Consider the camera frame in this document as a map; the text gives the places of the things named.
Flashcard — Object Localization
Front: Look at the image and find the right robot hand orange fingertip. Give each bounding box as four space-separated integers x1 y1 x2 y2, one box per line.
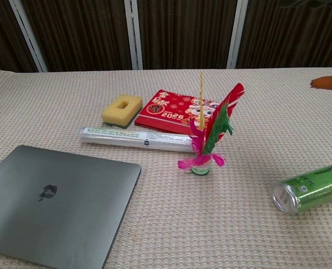
310 69 332 91

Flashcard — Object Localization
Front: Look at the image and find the colourful feather shuttlecock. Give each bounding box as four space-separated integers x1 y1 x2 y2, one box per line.
177 71 246 177

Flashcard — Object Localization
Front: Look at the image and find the green drink can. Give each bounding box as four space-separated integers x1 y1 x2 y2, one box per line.
272 161 332 216

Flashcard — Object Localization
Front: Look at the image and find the red 2026 desk calendar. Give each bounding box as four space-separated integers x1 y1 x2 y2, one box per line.
134 89 225 136

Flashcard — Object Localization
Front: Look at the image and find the beige woven tablecloth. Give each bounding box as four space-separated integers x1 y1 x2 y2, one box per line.
0 66 332 269

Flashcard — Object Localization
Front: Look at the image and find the clear plastic wrap roll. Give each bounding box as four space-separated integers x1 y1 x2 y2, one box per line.
80 126 197 154

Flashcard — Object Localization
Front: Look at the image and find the yellow sponge with green base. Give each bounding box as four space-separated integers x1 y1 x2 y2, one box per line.
101 94 143 129

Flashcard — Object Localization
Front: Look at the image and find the grey closed laptop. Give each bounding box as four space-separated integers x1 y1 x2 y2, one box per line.
0 144 142 269

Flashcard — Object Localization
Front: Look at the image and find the grey aluminium frame extrusion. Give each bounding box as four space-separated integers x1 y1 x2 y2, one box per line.
8 0 48 73
123 0 143 71
226 0 249 69

